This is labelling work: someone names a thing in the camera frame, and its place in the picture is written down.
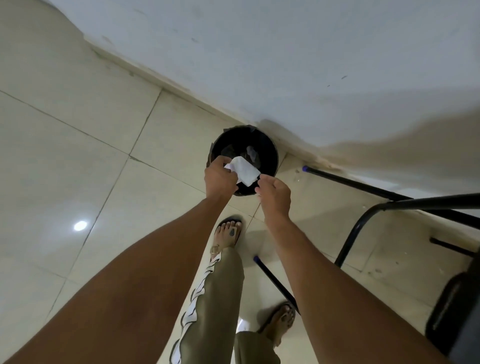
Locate person's right hand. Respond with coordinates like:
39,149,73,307
255,174,292,223

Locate person's left hand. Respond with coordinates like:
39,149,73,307
204,155,239,199

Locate white paper tissue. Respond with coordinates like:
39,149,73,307
224,156,262,187

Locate person's left forearm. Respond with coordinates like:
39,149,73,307
4,195,235,364

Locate person's right forearm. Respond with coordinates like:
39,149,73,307
264,217,451,364

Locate black round trash bin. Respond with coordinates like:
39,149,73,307
206,125,280,196

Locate person's left foot sandal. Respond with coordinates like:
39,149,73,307
210,217,244,262

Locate person's foot sandal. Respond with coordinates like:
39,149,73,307
256,302,297,347
210,217,244,262

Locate person's left leg olive trousers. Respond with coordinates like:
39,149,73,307
169,247,245,364

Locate person's leg olive trousers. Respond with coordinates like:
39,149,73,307
234,331,282,364
169,247,245,364

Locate person's right foot sandal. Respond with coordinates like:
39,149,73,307
256,302,297,347

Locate person's right leg olive trousers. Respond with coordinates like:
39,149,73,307
234,331,282,364

